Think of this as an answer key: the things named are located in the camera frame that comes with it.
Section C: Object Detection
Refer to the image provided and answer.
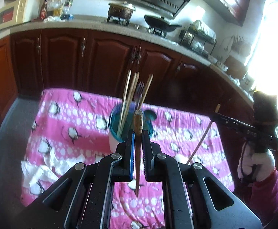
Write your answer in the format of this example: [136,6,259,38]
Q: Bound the lidded cooking pot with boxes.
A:
[108,1,136,20]

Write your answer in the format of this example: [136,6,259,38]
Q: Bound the gas stove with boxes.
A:
[106,15,168,38]

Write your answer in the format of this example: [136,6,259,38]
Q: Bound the white plastic rice paddle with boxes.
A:
[174,154,189,165]

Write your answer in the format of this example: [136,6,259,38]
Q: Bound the metal spoon wooden handle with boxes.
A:
[143,110,157,123]

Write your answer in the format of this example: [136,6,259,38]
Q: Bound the dark wooden base cabinets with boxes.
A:
[0,28,254,125]

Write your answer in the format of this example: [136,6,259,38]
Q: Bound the pink penguin tablecloth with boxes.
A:
[20,89,235,228]

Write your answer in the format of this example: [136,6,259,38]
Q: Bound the black dish drying rack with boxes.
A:
[178,20,217,56]

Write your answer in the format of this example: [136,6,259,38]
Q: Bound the white utensil holder blue rim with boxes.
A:
[109,102,157,152]

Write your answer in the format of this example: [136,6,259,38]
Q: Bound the light bamboo chopstick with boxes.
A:
[117,69,131,137]
[122,72,139,125]
[118,72,138,137]
[137,74,153,110]

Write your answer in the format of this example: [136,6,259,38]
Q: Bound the crumpled white tissue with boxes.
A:
[21,153,86,195]

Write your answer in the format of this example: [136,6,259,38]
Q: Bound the red sleeve forearm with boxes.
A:
[250,169,278,220]

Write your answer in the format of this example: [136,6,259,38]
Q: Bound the patterned ceramic bowl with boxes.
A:
[216,61,228,72]

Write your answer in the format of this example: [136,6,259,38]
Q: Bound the cream microwave oven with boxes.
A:
[0,0,41,30]

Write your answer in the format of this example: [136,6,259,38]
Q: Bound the yellow cap oil bottle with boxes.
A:
[61,0,73,20]

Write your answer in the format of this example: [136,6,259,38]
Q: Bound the black wok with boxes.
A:
[144,15,182,33]

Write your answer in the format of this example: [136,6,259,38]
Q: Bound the metal fork wooden handle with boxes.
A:
[134,81,145,110]

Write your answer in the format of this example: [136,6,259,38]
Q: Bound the right hand white glove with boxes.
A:
[237,142,276,183]

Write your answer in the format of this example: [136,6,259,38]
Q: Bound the wall chopstick holder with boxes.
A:
[231,35,247,53]

